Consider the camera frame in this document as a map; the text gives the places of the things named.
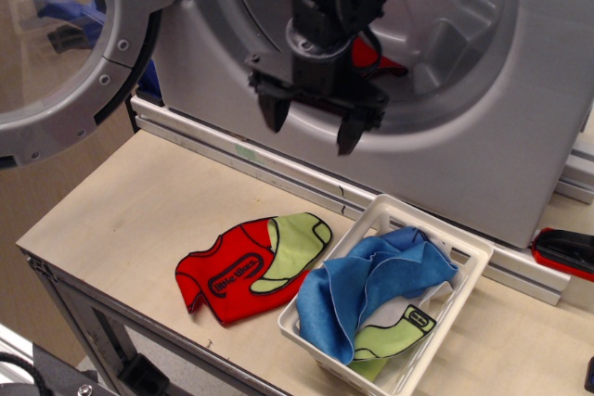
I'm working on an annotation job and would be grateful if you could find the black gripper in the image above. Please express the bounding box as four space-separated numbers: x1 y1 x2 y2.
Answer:
246 27 388 156

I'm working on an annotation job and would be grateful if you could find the red cloth with black trim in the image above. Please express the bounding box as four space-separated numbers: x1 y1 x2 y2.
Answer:
351 37 408 77

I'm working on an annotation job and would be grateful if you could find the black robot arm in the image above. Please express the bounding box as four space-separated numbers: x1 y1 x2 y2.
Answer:
247 0 388 155

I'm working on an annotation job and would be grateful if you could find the grey toy washing machine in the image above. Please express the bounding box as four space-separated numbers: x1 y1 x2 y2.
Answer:
154 0 593 247

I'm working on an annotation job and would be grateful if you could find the green toy sock cloth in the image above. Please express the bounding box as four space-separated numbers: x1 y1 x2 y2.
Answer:
250 212 333 295

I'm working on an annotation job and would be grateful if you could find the red toy shirt cloth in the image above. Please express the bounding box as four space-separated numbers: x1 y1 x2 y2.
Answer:
174 219 308 325

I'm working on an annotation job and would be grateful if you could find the blue cloth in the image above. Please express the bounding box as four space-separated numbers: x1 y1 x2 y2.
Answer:
295 226 460 365

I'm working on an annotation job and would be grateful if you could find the white cloth in basket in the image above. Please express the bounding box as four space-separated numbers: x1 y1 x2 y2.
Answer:
359 233 458 327

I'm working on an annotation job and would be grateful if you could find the green sock cloth in basket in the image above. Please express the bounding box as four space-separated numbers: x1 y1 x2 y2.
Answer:
348 304 437 381

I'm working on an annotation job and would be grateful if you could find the blue object behind door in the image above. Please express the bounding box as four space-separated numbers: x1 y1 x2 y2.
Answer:
35 0 161 100

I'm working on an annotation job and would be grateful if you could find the grey round washer door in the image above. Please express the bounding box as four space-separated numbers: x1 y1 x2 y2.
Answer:
1 0 176 170

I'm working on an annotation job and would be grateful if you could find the red black clamp tool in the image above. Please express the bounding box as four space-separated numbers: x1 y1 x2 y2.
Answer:
531 228 593 282

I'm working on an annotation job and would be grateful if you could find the white aluminium rail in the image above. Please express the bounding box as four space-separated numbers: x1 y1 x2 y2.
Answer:
130 96 571 305

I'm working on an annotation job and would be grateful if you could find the grey table frame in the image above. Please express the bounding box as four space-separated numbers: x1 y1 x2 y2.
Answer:
22 249 286 395

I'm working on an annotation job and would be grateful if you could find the black braided cable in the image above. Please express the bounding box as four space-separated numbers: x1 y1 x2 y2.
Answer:
0 351 47 396

